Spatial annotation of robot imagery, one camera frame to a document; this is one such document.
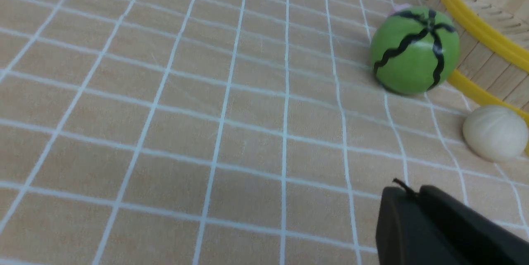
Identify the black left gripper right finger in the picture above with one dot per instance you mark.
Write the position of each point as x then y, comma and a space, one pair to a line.
479, 240

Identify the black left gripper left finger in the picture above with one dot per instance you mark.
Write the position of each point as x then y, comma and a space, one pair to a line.
404, 235

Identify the cream steamed bun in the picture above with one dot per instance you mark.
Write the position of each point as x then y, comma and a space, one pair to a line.
495, 133

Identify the bamboo steamer tray yellow rim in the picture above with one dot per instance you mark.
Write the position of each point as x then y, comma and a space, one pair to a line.
493, 67

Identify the green toy watermelon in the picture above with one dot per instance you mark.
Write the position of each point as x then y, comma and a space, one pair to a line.
414, 50

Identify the pink foam cube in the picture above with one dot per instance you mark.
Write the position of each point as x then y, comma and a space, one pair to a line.
400, 7

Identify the beige checkered tablecloth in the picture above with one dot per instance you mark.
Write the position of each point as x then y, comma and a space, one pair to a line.
217, 132

